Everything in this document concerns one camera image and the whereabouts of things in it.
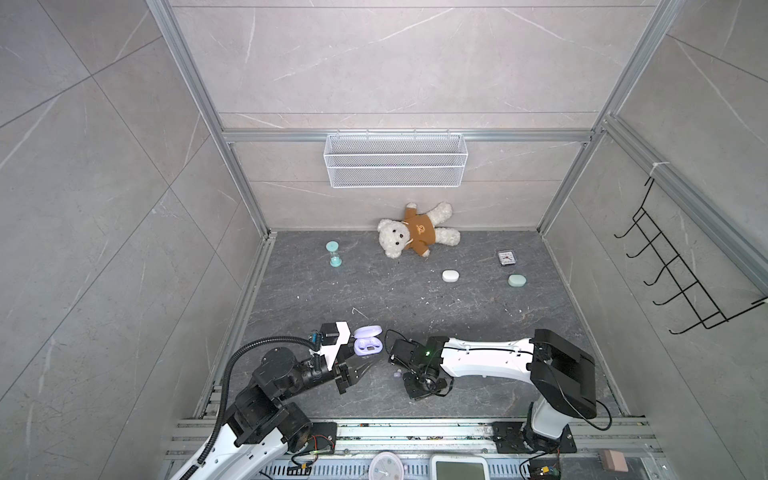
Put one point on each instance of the white earbud charging case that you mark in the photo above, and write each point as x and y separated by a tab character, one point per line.
450	276

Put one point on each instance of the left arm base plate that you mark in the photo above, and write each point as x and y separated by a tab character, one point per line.
320	435

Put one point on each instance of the black wall hook rack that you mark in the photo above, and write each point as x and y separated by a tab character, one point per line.
684	282

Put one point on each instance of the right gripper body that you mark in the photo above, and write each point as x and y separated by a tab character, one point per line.
416	388

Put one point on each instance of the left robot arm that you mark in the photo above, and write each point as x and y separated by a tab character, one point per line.
262	424

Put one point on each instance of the purple earbud charging case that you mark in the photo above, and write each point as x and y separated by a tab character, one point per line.
367	341

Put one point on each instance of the small square clock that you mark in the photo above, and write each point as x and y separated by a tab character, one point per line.
506	258

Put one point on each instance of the white teddy bear brown shirt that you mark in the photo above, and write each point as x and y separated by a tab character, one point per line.
417	231

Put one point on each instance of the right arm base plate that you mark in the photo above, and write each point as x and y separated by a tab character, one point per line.
519	438

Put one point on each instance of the white wire mesh basket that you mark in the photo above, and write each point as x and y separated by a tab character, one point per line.
395	160

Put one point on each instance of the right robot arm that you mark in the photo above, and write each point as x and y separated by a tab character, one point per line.
562	373

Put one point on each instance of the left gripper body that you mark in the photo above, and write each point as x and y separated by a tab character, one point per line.
343	374

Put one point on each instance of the green earbud charging case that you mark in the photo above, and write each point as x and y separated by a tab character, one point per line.
516	280

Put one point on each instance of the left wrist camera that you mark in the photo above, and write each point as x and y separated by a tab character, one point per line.
331	337

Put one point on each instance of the white digital scale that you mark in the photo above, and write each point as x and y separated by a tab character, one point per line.
458	467

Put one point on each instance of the pink block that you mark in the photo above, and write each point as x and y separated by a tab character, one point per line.
613	461

